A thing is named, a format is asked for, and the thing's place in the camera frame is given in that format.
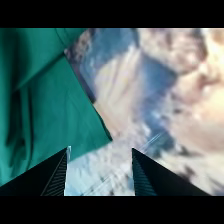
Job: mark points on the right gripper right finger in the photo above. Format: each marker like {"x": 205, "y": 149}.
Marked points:
{"x": 156, "y": 180}

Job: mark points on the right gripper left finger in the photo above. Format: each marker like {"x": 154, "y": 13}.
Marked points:
{"x": 43, "y": 176}

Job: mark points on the green T-shirt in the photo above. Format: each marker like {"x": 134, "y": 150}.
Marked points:
{"x": 43, "y": 100}

